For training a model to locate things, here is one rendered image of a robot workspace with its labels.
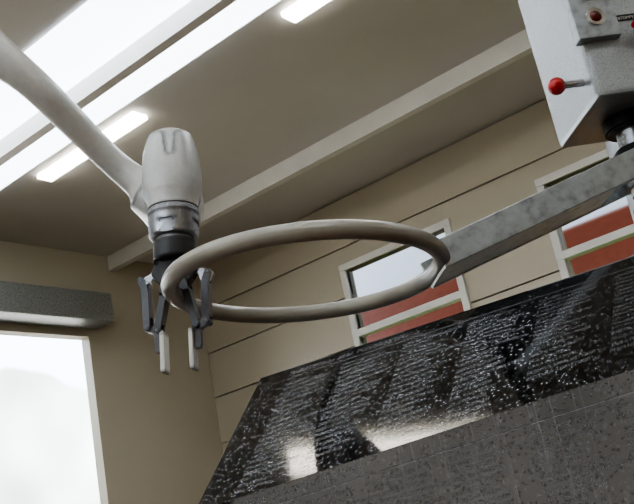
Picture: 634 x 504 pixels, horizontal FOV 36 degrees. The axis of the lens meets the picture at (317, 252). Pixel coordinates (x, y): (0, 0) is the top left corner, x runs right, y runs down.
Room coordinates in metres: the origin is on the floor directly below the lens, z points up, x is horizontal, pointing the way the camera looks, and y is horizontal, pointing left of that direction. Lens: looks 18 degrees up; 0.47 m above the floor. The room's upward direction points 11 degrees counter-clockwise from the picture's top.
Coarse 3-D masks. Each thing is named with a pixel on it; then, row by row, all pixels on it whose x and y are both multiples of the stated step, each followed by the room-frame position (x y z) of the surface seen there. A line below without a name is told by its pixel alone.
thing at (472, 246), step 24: (600, 168) 1.60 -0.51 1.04; (624, 168) 1.60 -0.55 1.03; (552, 192) 1.58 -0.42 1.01; (576, 192) 1.59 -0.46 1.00; (600, 192) 1.59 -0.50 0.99; (624, 192) 1.72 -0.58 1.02; (504, 216) 1.57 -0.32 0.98; (528, 216) 1.58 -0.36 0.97; (552, 216) 1.58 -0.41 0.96; (576, 216) 1.69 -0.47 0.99; (456, 240) 1.56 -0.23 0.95; (480, 240) 1.56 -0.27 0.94; (504, 240) 1.57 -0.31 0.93; (528, 240) 1.68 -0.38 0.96; (456, 264) 1.58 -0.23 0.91; (480, 264) 1.68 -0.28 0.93
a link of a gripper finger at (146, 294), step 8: (144, 280) 1.61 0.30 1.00; (144, 288) 1.61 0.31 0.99; (144, 296) 1.61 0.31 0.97; (152, 296) 1.63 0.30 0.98; (144, 304) 1.61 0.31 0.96; (152, 304) 1.63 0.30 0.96; (144, 312) 1.61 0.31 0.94; (152, 312) 1.63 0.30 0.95; (144, 320) 1.61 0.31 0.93; (152, 320) 1.63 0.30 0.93; (144, 328) 1.61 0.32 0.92
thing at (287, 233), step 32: (288, 224) 1.34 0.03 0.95; (320, 224) 1.34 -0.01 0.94; (352, 224) 1.35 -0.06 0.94; (384, 224) 1.38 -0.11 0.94; (192, 256) 1.40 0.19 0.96; (224, 256) 1.38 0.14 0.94; (448, 256) 1.53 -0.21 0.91; (416, 288) 1.69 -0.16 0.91; (224, 320) 1.74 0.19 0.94; (256, 320) 1.78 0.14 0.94; (288, 320) 1.80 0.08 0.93
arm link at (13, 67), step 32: (0, 32) 1.55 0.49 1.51; (0, 64) 1.55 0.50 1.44; (32, 64) 1.56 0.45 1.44; (32, 96) 1.58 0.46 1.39; (64, 96) 1.61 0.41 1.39; (64, 128) 1.64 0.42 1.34; (96, 128) 1.67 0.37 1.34; (96, 160) 1.70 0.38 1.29; (128, 160) 1.72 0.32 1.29; (128, 192) 1.74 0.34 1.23
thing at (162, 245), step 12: (156, 240) 1.59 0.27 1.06; (168, 240) 1.58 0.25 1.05; (180, 240) 1.58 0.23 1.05; (192, 240) 1.60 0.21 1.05; (156, 252) 1.59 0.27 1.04; (168, 252) 1.58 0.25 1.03; (180, 252) 1.58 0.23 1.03; (156, 264) 1.61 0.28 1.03; (168, 264) 1.60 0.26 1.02; (156, 276) 1.61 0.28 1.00; (192, 276) 1.60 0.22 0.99; (180, 288) 1.60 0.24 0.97
